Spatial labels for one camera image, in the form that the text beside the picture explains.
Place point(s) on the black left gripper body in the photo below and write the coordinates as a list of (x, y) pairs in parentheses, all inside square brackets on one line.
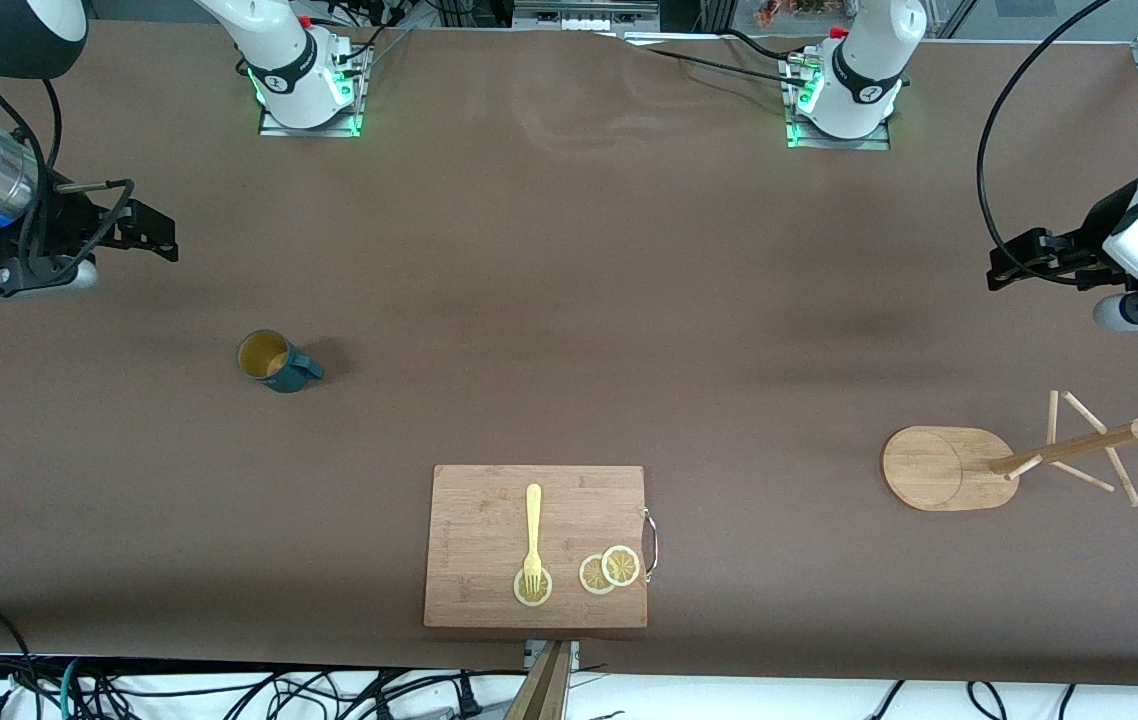
[(1092, 238)]

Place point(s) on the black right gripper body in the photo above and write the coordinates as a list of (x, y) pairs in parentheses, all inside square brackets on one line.
[(57, 227)]

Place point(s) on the teal mug with yellow inside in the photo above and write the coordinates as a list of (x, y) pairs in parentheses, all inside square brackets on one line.
[(274, 362)]

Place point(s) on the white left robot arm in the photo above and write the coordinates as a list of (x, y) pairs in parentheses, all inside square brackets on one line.
[(864, 70)]

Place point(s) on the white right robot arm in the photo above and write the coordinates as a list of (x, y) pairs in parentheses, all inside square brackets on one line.
[(281, 60)]

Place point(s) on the wooden cup rack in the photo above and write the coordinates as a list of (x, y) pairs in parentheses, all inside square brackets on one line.
[(939, 470)]

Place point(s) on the bamboo cutting board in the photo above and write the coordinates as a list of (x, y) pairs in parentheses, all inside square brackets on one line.
[(489, 530)]

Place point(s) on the yellow plastic fork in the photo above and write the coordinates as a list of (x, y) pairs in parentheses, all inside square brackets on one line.
[(532, 520)]

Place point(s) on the grey power strip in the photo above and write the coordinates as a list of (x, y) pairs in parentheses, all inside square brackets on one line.
[(584, 12)]

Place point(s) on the lemon slice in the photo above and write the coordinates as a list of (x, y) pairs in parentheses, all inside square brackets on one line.
[(621, 565), (521, 595), (589, 577)]

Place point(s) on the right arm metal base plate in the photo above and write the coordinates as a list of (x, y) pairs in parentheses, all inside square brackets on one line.
[(274, 128)]

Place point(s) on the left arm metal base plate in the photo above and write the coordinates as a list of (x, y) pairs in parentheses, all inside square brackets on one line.
[(869, 142)]

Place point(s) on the wooden post with metal bracket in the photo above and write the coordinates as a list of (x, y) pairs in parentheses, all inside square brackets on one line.
[(541, 690)]

